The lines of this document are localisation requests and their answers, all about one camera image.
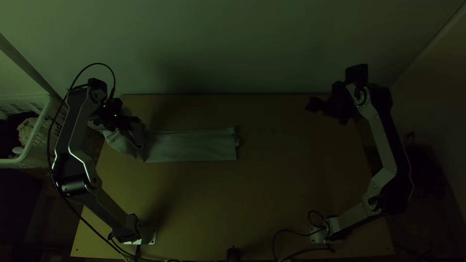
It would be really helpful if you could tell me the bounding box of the grey t-shirt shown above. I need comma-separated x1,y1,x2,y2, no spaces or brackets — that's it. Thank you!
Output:
87,118,241,164

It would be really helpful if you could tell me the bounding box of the white laundry basket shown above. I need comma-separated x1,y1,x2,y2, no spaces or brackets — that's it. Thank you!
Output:
0,94,68,169

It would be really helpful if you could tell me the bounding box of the heap of clothes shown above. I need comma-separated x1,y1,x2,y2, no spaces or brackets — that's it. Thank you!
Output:
0,111,52,159

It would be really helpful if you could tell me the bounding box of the black cable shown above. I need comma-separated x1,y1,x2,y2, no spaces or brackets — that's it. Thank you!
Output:
46,62,147,262
272,210,335,262

